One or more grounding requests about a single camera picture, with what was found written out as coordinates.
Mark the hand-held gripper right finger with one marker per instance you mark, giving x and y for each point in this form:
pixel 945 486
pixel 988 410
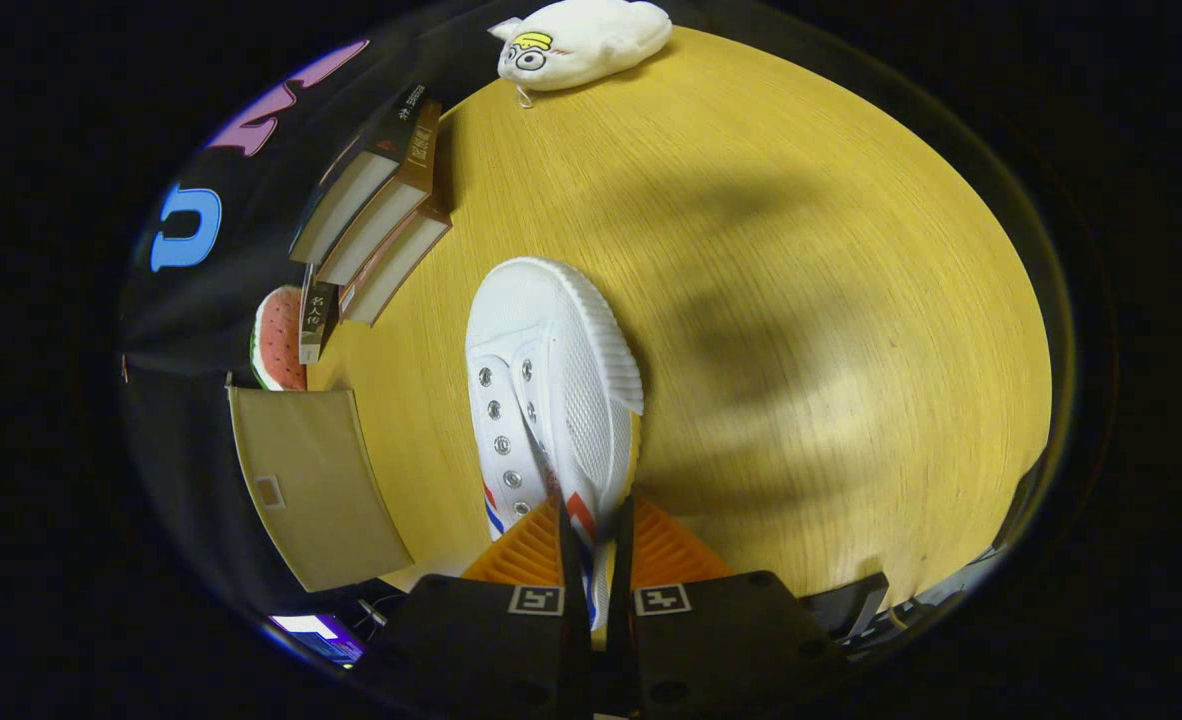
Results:
pixel 721 640

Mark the beige fabric storage box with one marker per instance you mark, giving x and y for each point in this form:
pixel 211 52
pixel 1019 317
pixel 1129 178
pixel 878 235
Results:
pixel 321 480

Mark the maroon hardcover book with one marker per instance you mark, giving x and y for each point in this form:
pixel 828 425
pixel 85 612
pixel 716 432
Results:
pixel 396 265

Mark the white portrait cover book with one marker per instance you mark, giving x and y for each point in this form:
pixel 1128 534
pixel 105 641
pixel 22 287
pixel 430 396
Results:
pixel 317 315

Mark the watermelon slice toy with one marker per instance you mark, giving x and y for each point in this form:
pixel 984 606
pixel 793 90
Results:
pixel 279 340

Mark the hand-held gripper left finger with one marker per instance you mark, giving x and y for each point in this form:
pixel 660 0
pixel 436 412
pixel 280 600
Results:
pixel 501 650

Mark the white canvas shoe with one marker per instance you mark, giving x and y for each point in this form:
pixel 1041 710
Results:
pixel 561 340

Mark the lit screen device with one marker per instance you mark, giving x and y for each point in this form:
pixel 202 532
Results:
pixel 319 640

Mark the black hardcover book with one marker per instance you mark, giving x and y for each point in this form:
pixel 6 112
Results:
pixel 403 125

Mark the white plush toy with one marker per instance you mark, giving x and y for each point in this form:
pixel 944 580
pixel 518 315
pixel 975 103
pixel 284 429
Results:
pixel 591 45

